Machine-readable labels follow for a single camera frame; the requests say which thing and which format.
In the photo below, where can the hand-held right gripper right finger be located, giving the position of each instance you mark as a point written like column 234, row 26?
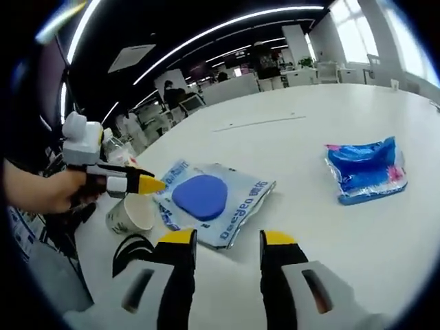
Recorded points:
column 278, row 275

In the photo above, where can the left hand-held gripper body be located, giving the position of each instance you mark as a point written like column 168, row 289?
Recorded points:
column 82, row 144

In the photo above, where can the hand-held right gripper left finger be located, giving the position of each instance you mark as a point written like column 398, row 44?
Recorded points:
column 178, row 275

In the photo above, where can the clear plastic bottle item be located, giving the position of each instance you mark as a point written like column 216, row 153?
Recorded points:
column 117, row 151

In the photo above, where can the white paper cup item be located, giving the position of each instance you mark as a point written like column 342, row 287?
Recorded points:
column 137, row 213

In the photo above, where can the light blue pad package item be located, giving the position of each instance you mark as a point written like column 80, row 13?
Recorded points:
column 240, row 206

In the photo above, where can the blue plastic packet item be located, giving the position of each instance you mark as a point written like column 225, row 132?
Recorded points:
column 361, row 172

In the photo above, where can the person's left hand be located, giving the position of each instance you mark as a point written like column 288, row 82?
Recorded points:
column 51, row 192

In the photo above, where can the white table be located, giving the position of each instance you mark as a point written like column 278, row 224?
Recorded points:
column 326, row 258

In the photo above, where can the ceiling air conditioner vent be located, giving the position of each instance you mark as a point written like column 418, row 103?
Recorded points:
column 132, row 58

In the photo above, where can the long ceiling light strip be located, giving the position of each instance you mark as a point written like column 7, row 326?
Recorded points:
column 223, row 29
column 80, row 31

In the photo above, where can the green potted plant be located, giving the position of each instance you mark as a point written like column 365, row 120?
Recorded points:
column 306, row 62

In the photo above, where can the small white object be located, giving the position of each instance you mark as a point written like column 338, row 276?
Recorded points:
column 394, row 84

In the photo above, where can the large bright window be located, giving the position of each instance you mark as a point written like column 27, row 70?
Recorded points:
column 409, row 41
column 355, row 38

